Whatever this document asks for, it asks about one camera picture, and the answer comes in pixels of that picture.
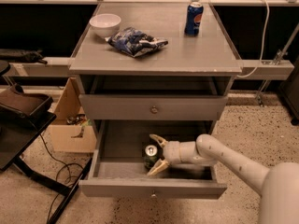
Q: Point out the grey drawer cabinet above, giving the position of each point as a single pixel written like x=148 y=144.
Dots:
x=177 y=92

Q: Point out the open grey middle drawer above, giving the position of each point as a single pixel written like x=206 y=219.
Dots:
x=118 y=167

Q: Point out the green soda can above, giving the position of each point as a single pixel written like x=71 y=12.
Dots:
x=150 y=156

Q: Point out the blue chip bag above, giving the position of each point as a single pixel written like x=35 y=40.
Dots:
x=134 y=42

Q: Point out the blue pepsi can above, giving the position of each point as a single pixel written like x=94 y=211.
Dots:
x=194 y=15

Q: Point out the metal railing frame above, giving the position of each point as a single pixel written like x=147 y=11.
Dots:
x=46 y=69

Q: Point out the white bowl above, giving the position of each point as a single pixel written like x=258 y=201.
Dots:
x=105 y=25

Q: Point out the closed grey top drawer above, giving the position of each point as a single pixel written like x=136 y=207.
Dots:
x=152 y=107

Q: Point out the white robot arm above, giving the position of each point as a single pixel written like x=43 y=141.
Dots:
x=277 y=186

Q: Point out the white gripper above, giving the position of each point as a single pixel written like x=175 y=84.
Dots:
x=171 y=152

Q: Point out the brown tray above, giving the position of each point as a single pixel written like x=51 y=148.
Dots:
x=15 y=103

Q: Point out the cardboard box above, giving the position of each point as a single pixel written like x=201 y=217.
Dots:
x=68 y=135

